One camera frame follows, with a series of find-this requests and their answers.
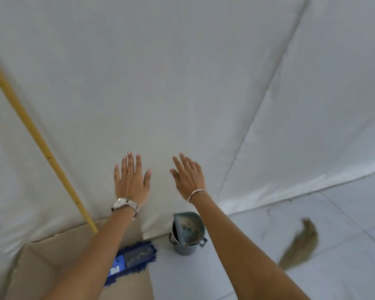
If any grey metal bucket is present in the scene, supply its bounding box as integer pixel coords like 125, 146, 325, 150
169, 220, 208, 256

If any white fabric backdrop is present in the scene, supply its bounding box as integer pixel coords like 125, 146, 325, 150
0, 0, 375, 300

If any wooden mop handle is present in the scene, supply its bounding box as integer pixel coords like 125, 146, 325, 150
0, 44, 99, 234

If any brown cardboard box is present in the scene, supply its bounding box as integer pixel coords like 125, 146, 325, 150
5, 218, 155, 300

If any person's left forearm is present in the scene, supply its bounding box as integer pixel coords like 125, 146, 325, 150
42, 206, 138, 300

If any silver wristwatch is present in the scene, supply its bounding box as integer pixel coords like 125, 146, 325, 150
111, 197, 140, 220

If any person's right hand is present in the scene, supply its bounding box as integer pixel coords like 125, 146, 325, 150
170, 153, 207, 202

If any blue dust mop head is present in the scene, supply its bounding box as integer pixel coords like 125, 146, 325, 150
103, 241, 159, 287

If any person's left hand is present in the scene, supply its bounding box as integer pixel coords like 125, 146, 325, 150
113, 152, 153, 207

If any person's right forearm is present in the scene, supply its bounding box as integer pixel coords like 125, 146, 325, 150
190, 192, 311, 300

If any thin silver bracelet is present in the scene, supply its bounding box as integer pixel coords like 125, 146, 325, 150
187, 189, 209, 204

